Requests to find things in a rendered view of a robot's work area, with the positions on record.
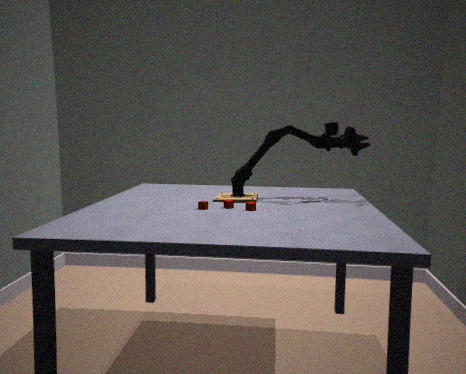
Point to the red cube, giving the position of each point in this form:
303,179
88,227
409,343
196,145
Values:
250,206
228,204
203,205

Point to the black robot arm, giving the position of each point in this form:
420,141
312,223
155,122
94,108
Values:
324,141

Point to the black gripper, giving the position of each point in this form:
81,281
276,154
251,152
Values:
352,140

